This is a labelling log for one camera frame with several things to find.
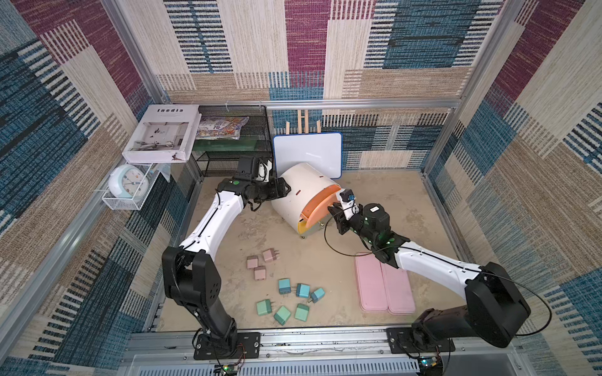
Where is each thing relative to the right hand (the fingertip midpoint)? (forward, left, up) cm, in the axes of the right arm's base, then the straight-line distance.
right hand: (332, 203), depth 81 cm
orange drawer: (-3, +5, +3) cm, 7 cm away
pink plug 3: (-16, +26, -21) cm, 37 cm away
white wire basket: (-8, +62, +13) cm, 63 cm away
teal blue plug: (-20, +17, -21) cm, 34 cm away
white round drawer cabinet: (+12, +9, -1) cm, 15 cm away
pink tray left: (-23, -13, -20) cm, 33 cm away
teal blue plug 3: (-24, +6, -19) cm, 31 cm away
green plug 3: (-29, +11, -21) cm, 38 cm away
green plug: (-28, +24, -20) cm, 42 cm away
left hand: (+6, +18, +1) cm, 19 cm away
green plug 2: (-30, +17, -21) cm, 40 cm away
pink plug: (-9, +23, -20) cm, 32 cm away
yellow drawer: (-5, +10, -5) cm, 13 cm away
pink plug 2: (-12, +30, -20) cm, 38 cm away
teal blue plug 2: (-22, +11, -21) cm, 32 cm away
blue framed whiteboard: (+34, +1, -6) cm, 35 cm away
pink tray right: (-23, -22, -19) cm, 37 cm away
